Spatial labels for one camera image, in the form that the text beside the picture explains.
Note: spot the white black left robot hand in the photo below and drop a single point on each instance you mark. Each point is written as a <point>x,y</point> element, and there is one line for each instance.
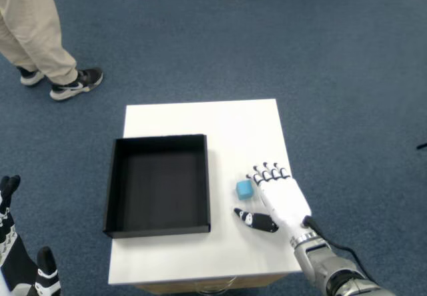
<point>15,262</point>

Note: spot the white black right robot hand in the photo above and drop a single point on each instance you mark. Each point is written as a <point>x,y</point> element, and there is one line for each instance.
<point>283,202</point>

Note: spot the small blue cube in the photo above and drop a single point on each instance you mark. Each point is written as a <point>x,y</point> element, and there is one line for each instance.
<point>244,190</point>

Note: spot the black open box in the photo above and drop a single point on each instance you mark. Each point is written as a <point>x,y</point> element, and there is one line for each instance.
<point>160,189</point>

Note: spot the white square table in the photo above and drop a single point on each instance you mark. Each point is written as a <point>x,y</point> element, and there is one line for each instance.
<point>217,122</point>

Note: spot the small black floor object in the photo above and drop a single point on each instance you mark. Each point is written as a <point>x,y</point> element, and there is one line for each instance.
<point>422,145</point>

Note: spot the black white sneaker with swoosh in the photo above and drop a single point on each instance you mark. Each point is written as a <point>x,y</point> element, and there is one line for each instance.
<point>77,84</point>

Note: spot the beige trousers of person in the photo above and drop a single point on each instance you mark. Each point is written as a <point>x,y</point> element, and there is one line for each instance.
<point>30,19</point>

